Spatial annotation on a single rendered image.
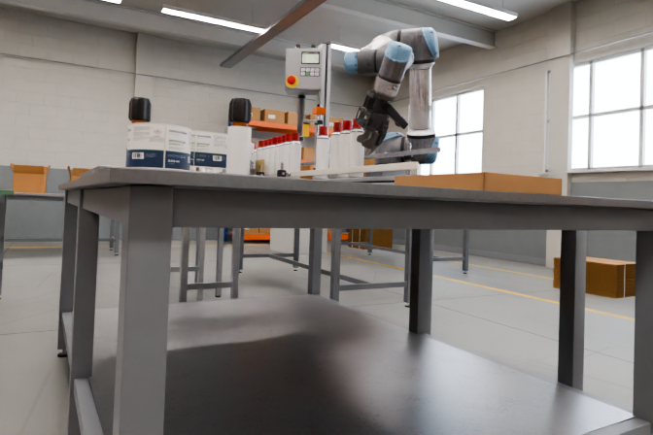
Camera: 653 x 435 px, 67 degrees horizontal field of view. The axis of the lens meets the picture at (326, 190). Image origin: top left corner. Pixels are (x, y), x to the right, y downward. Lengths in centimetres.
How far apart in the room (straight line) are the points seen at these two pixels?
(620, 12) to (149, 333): 733
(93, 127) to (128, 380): 879
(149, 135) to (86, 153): 778
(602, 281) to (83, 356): 468
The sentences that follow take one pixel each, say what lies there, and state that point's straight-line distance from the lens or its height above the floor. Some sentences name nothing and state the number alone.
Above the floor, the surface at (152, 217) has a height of 76.
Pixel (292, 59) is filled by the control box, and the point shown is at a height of 142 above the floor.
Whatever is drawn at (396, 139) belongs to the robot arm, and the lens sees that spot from 207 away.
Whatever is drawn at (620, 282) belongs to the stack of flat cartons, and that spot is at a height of 15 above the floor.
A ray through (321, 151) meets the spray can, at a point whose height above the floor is 99.
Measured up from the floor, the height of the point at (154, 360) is 56.
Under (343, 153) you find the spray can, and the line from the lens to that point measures 173.
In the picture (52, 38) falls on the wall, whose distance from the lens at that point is 975.
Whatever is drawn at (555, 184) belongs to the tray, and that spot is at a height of 85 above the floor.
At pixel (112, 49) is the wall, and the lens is 977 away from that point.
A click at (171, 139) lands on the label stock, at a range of 167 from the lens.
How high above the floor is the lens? 79
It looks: 1 degrees up
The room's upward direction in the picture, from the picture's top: 2 degrees clockwise
